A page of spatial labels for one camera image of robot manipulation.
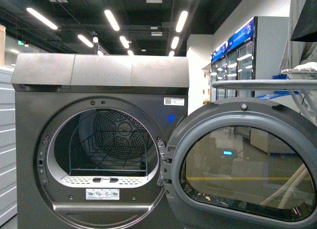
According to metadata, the grey metal ironing stand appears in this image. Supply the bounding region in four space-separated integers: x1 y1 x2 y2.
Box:
212 62 317 118

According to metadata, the white corrugated cabinet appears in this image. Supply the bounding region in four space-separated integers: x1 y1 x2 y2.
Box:
0 67 17 225

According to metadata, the glass door display fridge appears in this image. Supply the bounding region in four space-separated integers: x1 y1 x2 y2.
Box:
210 16 290 140

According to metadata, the round grey dryer door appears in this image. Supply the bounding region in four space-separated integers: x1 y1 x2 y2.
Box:
161 98 317 229

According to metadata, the dark grey tumble dryer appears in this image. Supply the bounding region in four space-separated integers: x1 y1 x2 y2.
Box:
11 54 189 229

